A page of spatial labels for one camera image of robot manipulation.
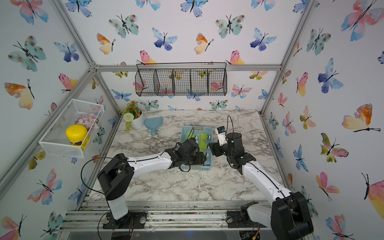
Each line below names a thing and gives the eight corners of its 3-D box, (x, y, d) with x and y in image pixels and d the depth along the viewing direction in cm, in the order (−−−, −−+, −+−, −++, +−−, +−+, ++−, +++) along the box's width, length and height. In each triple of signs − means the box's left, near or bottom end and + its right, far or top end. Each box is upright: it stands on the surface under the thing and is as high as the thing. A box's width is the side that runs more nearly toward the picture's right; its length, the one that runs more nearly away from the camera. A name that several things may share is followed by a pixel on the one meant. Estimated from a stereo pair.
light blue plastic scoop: (141, 135, 110) (140, 133, 108) (146, 118, 120) (145, 116, 119) (160, 135, 110) (159, 133, 108) (163, 118, 120) (162, 116, 119)
